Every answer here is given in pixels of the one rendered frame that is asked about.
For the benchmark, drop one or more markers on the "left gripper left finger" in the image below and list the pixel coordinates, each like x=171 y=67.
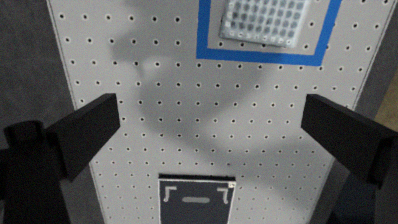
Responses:
x=32 y=194

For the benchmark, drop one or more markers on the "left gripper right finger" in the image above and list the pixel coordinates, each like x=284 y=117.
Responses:
x=368 y=149

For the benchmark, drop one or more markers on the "blue tape outline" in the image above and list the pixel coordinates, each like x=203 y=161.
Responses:
x=202 y=52

